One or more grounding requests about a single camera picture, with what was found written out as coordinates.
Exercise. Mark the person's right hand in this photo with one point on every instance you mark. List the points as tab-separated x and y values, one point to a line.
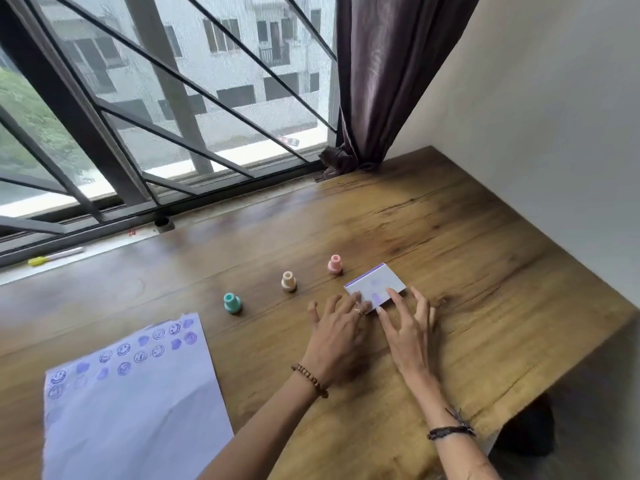
411	344

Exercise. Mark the person's left hand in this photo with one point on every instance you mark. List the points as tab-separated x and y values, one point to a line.
337	344

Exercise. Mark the person's right thumb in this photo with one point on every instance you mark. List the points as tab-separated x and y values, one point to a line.
386	320

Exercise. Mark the person's left middle finger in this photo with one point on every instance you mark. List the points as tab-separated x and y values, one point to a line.
352	303

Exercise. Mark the person's left little finger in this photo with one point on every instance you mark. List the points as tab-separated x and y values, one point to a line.
314	313

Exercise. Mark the person's right middle finger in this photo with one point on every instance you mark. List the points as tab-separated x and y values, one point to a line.
420	304

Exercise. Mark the white purple ink pad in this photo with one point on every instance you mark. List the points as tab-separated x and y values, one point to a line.
380	283

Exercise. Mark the person's right forearm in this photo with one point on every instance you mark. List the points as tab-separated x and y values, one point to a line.
445	424

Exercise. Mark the person's left forearm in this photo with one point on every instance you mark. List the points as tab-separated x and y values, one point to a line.
260	434

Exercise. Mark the beige toy stamp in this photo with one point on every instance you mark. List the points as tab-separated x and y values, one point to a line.
288	281

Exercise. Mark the pink toy stamp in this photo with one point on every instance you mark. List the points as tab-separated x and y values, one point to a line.
335	264

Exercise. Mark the teal toy stamp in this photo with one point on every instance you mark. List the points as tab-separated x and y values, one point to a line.
232	303

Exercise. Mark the black bag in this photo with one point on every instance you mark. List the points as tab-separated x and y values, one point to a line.
527	427

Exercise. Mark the red car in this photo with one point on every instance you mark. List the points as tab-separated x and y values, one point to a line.
289	141

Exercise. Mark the white paper with purple stamps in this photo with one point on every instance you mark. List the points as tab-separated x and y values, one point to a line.
135	409

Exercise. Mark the dark purple curtain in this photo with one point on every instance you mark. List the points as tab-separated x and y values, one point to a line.
385	79

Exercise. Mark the black metal window grille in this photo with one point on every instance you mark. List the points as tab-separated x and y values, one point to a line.
115	144

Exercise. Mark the yellow white marker pen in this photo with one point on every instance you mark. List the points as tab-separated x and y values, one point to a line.
55	256

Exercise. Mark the grey building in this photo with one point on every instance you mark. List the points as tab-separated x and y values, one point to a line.
225	59

